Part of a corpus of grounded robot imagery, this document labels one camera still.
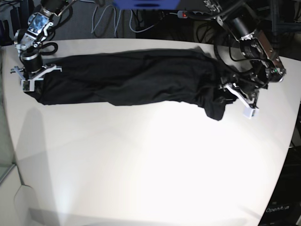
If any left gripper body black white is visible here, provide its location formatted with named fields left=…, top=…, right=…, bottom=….
left=219, top=77, right=268, bottom=110

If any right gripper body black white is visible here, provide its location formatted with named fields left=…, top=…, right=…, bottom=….
left=10, top=55, right=62, bottom=81

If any dark navy long-sleeve T-shirt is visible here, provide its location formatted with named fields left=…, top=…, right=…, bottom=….
left=29, top=49, right=237, bottom=121

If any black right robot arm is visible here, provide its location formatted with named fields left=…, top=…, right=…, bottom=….
left=11, top=0, right=75, bottom=83

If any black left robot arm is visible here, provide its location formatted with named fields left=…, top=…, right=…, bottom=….
left=204, top=0, right=286, bottom=111

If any blue plastic bin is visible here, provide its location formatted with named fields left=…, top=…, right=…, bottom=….
left=113, top=0, right=180, bottom=9

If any black OpenArm labelled case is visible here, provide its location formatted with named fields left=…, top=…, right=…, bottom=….
left=259, top=146, right=301, bottom=226

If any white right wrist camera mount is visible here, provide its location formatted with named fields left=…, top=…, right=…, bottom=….
left=21, top=80, right=35, bottom=92

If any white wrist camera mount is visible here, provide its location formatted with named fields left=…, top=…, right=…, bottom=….
left=243, top=107, right=260, bottom=119
left=21, top=80, right=35, bottom=92

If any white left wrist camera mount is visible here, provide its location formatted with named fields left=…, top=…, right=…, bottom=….
left=243, top=107, right=260, bottom=119

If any light blue cable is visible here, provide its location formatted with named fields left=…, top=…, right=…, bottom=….
left=91, top=0, right=123, bottom=38

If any black power strip red switch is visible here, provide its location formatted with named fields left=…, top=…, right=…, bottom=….
left=176, top=10, right=213, bottom=20

